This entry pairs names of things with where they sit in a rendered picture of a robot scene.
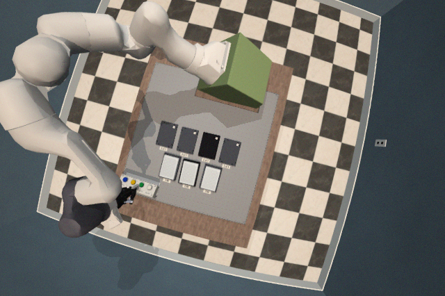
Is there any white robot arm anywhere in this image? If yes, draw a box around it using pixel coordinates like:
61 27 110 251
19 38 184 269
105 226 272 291
0 1 231 238

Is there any grey button panel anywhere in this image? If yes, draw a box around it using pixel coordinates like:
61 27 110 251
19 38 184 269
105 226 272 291
120 172 160 199

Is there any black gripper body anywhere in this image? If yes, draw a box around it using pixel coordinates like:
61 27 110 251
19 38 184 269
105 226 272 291
115 194 127 209

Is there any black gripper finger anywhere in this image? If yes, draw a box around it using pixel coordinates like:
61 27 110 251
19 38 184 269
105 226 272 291
120 184 138 194
121 184 140 204

